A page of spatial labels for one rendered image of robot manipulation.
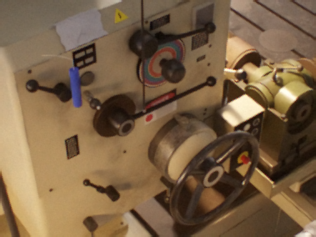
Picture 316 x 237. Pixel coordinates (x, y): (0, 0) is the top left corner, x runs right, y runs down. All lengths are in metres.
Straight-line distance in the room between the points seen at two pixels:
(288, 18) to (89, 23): 1.82
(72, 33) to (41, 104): 0.21
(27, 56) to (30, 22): 0.11
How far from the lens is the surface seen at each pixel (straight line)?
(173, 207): 1.99
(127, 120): 1.85
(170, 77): 1.83
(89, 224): 2.15
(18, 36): 1.67
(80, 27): 1.71
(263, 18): 3.36
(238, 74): 2.17
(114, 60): 1.79
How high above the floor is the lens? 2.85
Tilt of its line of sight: 43 degrees down
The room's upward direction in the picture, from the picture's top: straight up
